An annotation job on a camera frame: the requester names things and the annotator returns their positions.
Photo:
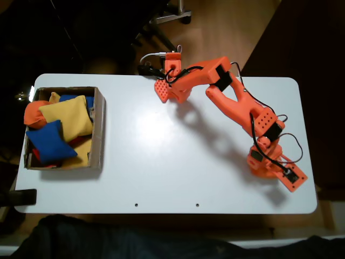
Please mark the orange bean bag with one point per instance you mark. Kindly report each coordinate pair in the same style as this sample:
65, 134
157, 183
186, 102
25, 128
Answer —
262, 176
32, 114

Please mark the cardboard box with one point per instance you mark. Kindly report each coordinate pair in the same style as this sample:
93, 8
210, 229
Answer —
98, 129

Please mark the large yellow bean bag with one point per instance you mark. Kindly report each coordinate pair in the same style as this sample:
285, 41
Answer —
67, 116

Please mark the large blue bean bag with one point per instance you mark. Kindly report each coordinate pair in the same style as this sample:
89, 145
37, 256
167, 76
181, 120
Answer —
49, 143

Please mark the small yellow bean bag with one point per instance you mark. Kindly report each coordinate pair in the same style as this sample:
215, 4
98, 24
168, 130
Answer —
54, 97

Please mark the red bean bag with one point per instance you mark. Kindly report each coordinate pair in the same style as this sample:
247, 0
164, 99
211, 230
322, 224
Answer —
36, 155

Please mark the black table clamp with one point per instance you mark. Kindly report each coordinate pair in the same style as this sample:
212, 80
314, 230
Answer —
149, 70
24, 197

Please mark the metal rolling stand base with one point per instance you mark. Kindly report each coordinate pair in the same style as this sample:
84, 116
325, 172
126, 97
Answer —
172, 16

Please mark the person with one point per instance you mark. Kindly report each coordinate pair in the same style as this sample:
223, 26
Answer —
107, 240

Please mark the brown round object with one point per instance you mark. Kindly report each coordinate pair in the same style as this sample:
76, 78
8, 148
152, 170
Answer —
103, 64

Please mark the small shiny metal object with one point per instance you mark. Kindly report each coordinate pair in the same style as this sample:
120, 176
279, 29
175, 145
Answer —
20, 95

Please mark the orange camera mount plate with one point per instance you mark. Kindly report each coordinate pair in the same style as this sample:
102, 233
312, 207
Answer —
300, 180

